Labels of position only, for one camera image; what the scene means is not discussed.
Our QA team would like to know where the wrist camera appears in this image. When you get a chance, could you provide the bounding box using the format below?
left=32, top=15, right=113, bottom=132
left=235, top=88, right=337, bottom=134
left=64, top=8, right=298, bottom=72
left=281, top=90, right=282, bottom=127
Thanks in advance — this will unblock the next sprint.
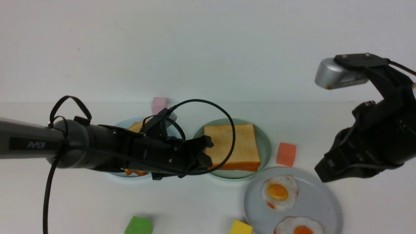
left=314, top=53, right=416, bottom=108
left=139, top=108, right=177, bottom=138

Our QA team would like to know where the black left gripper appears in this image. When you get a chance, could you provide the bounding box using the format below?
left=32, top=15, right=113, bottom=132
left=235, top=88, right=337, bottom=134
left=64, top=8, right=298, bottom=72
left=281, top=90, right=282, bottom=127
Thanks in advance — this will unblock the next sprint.
left=129, top=133, right=214, bottom=180

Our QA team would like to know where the light blue bread plate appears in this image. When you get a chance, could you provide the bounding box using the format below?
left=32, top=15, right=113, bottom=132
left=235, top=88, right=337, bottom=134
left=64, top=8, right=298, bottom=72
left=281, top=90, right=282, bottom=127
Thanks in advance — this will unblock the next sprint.
left=106, top=117, right=179, bottom=184

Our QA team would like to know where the mint green plate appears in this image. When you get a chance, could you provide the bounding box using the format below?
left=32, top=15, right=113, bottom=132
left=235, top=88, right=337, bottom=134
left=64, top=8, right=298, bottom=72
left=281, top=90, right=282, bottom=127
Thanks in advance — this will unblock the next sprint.
left=193, top=118, right=272, bottom=182

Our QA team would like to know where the grey egg plate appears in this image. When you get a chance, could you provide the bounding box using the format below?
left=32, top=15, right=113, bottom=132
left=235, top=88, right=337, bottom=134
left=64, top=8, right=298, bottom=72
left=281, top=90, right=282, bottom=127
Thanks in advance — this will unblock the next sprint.
left=243, top=166, right=344, bottom=234

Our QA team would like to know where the black left camera cable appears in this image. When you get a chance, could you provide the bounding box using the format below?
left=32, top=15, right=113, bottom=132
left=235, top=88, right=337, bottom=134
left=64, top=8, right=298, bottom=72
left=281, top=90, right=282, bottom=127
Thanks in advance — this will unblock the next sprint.
left=42, top=96, right=236, bottom=234

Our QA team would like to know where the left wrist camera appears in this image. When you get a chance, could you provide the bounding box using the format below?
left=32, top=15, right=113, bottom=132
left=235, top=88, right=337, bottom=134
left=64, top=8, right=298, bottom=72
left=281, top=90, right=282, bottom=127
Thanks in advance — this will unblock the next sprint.
left=139, top=108, right=177, bottom=138

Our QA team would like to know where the pink cube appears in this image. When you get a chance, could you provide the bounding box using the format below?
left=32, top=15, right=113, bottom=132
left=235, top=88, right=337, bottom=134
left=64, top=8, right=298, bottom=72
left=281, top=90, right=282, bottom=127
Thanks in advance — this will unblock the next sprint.
left=151, top=97, right=168, bottom=115

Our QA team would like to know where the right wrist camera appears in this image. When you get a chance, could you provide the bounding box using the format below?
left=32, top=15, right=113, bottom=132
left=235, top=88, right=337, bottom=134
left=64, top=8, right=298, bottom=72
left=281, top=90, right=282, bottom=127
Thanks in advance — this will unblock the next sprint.
left=314, top=53, right=416, bottom=108

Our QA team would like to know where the yellow cube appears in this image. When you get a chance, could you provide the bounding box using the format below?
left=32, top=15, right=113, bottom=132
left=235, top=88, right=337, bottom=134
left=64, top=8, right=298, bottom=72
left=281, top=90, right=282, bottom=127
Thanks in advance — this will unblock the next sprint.
left=229, top=220, right=253, bottom=234

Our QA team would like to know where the orange cube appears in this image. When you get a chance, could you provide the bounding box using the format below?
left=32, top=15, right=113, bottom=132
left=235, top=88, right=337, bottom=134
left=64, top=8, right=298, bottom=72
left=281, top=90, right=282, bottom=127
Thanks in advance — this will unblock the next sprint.
left=276, top=142, right=297, bottom=167

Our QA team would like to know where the green cube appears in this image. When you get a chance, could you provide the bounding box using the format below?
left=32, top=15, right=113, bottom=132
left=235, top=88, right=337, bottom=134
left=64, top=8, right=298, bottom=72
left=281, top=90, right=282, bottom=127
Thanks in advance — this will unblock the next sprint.
left=124, top=216, right=153, bottom=234

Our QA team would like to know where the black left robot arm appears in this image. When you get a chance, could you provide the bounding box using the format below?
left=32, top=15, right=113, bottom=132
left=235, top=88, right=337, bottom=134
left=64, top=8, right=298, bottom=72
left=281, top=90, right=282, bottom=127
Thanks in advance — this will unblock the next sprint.
left=1, top=117, right=214, bottom=178

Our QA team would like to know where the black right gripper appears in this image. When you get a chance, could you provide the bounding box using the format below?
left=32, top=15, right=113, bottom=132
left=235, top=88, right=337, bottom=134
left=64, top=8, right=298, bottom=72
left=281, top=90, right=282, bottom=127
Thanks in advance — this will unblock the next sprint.
left=315, top=97, right=416, bottom=183

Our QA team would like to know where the fried egg bottom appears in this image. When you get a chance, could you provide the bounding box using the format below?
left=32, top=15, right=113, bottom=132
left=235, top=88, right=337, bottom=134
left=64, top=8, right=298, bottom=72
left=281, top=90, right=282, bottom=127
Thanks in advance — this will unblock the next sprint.
left=273, top=216, right=324, bottom=234

